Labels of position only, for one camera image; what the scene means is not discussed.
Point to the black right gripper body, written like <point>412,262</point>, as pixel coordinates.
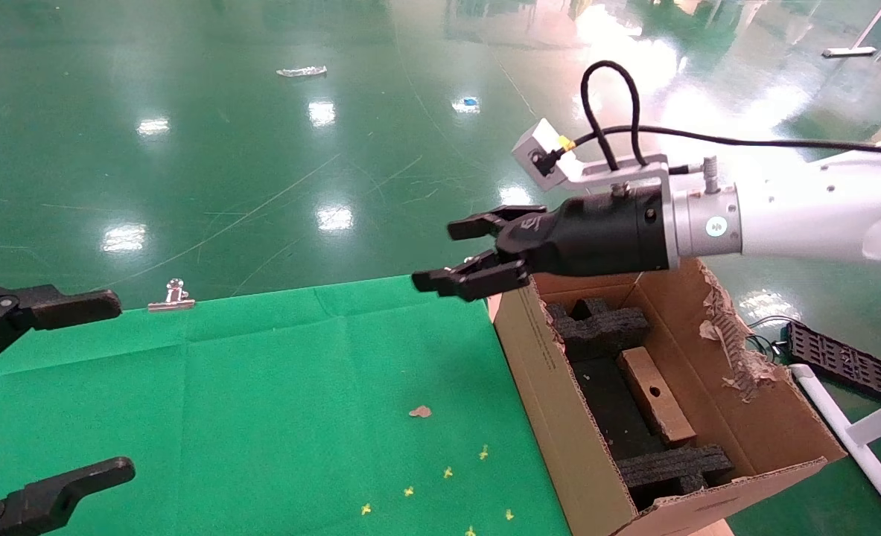
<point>596,231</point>

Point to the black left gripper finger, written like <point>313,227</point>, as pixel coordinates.
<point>75,305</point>
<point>53,495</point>

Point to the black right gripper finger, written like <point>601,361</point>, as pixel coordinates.
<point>485,223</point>
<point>477,279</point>

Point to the small brown cardboard box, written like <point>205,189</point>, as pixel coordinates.
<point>656,398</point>

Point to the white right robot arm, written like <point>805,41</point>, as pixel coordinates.
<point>797,216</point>

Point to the large open cardboard carton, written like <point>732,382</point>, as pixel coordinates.
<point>544,387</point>

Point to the silver binder clip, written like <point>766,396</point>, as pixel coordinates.
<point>172,298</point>

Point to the notched black foam block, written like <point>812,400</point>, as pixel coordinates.
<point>604,331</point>

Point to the green table cloth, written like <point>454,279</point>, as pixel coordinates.
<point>224,387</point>

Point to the black foam base pad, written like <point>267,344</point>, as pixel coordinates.
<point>608,406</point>

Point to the white plastic wrapper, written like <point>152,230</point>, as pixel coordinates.
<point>302,71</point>

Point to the black slotted plastic tray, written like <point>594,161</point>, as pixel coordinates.
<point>838,359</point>

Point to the white stand foot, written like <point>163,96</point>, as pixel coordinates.
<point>848,52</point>

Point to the silver camera mount bracket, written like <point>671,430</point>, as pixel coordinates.
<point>626,170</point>

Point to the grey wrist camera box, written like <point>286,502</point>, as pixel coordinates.
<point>529,141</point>

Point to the white tube frame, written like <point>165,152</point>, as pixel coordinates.
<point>868,454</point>

